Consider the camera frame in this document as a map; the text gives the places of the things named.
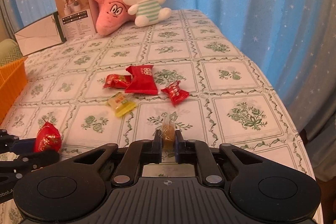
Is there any brown clear candy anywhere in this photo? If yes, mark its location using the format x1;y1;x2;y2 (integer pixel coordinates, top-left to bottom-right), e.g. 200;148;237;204
161;114;175;150

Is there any large red snack packet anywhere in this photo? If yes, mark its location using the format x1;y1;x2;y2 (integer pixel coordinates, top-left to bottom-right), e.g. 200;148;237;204
34;122;62;152

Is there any yellow candy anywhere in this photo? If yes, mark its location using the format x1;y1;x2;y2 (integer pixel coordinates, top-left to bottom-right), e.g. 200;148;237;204
107;92;137;117

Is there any small red candy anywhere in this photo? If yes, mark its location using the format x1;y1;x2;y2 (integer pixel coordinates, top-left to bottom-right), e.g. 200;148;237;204
161;80;190;107

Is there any red square snack packet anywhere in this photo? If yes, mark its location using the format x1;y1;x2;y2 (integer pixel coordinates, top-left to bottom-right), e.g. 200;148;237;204
125;64;158;96

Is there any red orange candy packet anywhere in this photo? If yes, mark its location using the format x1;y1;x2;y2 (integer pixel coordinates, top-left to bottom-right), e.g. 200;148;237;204
103;74;131;89

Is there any orange plastic tray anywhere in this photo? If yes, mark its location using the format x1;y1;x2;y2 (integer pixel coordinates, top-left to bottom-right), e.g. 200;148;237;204
0;57;27;122

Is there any green floral tablecloth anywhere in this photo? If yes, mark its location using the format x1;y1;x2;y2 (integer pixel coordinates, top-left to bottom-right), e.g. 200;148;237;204
0;8;324;224

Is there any green chevron cushion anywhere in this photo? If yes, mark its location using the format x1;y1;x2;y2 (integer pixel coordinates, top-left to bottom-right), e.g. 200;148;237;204
0;39;23;67

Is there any white flat cardboard box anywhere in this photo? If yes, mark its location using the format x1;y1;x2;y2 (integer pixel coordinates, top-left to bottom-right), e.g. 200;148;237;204
14;11;67;56

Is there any pink star plush toy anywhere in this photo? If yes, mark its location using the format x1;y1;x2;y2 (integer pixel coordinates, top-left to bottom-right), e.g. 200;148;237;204
95;0;135;36

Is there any tall humidifier product box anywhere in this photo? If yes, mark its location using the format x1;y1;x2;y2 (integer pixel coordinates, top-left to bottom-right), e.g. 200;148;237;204
55;0;99;40

